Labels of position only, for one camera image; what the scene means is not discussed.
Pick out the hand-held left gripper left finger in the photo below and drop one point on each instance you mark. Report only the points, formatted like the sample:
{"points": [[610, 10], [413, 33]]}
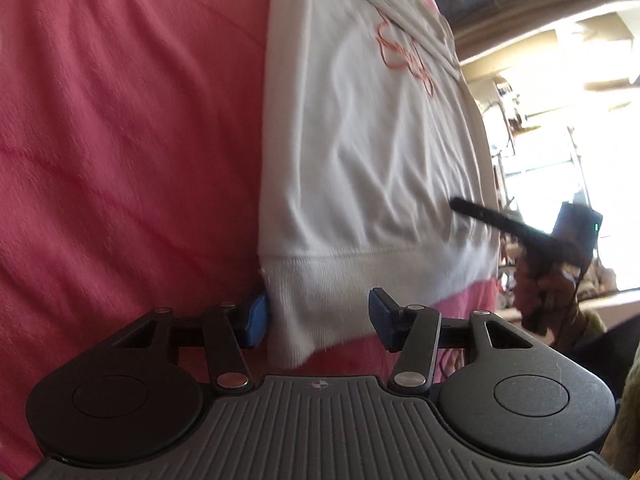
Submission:
{"points": [[257, 320]]}

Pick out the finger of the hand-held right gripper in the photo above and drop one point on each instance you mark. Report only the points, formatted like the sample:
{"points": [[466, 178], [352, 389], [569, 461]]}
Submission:
{"points": [[500, 219]]}

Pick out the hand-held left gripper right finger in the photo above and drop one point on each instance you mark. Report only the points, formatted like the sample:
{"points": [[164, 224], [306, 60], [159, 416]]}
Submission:
{"points": [[382, 322]]}

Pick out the white sweatshirt with orange outline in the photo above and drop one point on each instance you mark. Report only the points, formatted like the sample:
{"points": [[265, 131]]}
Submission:
{"points": [[360, 160]]}

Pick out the person's right hand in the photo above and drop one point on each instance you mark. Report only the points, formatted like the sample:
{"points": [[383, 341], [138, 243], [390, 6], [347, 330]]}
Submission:
{"points": [[547, 285]]}

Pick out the person's black clothing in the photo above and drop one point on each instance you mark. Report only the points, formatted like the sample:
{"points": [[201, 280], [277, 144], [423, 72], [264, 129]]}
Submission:
{"points": [[625, 355]]}

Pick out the pink floral blanket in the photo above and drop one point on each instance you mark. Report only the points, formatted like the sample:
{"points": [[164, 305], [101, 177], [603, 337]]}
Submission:
{"points": [[125, 135]]}

